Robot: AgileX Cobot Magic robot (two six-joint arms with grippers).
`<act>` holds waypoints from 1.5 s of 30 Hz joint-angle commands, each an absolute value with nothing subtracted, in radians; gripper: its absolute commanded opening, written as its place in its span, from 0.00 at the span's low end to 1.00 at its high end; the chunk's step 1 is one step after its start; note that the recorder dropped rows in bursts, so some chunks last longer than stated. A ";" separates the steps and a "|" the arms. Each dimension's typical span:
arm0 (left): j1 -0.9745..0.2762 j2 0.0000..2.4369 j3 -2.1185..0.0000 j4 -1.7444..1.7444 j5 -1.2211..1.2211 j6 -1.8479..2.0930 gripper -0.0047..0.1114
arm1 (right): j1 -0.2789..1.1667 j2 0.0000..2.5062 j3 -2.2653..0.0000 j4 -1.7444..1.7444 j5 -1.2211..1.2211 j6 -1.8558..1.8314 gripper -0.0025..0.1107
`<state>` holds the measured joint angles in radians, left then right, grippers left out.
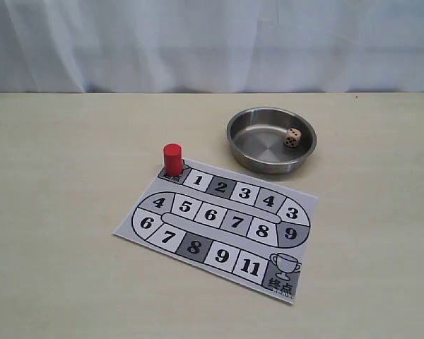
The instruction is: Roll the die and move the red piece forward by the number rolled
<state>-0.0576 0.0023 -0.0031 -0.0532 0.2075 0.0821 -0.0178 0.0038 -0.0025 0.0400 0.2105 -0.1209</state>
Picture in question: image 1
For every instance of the red cylinder game piece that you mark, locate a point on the red cylinder game piece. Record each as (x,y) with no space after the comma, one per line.
(173,163)

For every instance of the wooden die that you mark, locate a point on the wooden die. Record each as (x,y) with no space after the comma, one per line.
(292,138)

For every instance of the round steel bowl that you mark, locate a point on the round steel bowl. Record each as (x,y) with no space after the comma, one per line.
(256,137)

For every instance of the paper number game board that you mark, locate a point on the paper number game board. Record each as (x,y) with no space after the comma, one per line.
(247,230)

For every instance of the white curtain backdrop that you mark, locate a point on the white curtain backdrop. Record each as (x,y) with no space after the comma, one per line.
(211,46)

